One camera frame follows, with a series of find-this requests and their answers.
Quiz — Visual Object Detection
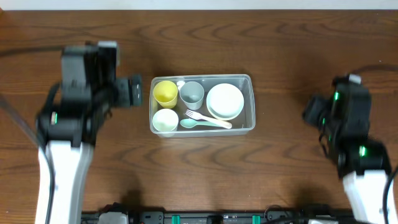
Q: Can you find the yellow plastic cup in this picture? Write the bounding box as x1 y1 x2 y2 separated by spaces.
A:
153 80 178 109

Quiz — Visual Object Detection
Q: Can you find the white plastic cup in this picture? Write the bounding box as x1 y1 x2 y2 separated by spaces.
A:
152 109 179 132

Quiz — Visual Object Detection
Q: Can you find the grey plastic cup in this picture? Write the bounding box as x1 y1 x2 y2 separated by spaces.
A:
180 82 205 110

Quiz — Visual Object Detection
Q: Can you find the pale green plastic spoon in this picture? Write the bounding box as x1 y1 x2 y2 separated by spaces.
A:
180 119 221 129

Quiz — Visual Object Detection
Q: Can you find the white plastic fork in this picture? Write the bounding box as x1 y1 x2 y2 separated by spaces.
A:
185 110 232 129

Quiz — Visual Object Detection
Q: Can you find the white plastic bowl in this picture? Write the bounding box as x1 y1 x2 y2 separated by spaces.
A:
206 83 244 106

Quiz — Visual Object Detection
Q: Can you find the light blue plastic bowl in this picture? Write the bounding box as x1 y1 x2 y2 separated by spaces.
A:
207 105 244 121

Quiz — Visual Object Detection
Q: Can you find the yellow plastic bowl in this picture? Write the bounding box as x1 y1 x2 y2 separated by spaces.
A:
210 111 239 121

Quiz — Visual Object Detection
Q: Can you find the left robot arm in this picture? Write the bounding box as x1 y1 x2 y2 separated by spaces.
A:
35 41 143 223

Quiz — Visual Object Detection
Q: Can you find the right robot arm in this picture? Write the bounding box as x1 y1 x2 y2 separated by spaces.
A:
302 74 397 223

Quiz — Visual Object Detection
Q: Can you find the clear plastic container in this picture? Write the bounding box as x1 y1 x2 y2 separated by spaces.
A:
149 74 256 138

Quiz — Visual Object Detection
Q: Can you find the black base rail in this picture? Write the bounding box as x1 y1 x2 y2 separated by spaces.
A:
80 203 355 224

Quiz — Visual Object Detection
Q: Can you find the left black cable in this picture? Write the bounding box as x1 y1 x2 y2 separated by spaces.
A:
0 45 63 224

